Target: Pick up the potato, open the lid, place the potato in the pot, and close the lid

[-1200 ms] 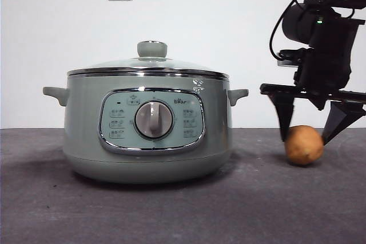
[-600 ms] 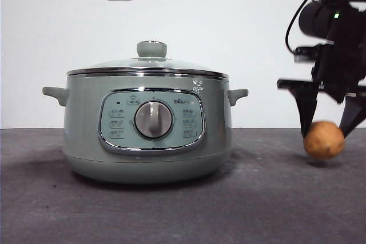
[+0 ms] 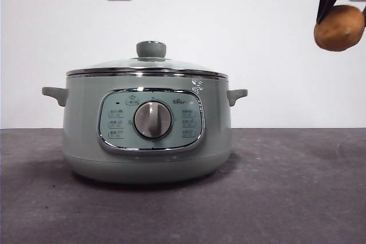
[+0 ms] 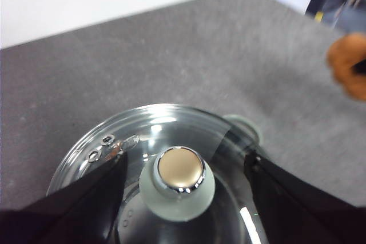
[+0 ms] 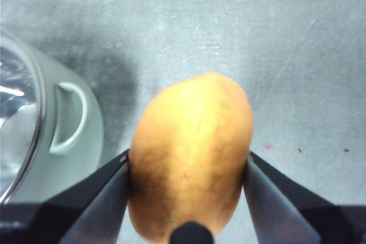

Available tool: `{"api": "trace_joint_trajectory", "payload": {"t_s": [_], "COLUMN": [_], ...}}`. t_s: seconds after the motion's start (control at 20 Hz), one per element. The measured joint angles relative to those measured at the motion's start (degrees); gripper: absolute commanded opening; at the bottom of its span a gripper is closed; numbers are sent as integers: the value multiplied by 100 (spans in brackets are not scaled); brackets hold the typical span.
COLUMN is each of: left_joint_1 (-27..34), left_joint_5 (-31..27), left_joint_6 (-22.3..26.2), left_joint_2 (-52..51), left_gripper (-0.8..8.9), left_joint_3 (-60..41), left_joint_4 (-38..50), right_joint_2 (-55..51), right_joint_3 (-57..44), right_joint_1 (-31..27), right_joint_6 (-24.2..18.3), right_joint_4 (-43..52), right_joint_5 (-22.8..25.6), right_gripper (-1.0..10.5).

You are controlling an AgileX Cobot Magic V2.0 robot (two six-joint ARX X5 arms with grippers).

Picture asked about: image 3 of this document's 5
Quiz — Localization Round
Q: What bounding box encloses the brown potato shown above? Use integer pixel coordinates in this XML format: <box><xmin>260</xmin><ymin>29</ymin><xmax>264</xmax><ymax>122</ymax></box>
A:
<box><xmin>313</xmin><ymin>5</ymin><xmax>366</xmax><ymax>53</ymax></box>

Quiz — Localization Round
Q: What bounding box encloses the glass lid with green knob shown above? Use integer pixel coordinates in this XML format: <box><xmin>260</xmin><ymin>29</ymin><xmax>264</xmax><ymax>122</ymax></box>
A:
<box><xmin>66</xmin><ymin>40</ymin><xmax>229</xmax><ymax>81</ymax></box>

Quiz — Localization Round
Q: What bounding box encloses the pale green electric cooking pot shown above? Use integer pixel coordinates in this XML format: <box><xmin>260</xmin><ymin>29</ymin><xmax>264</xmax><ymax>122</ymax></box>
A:
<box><xmin>41</xmin><ymin>75</ymin><xmax>248</xmax><ymax>185</ymax></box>

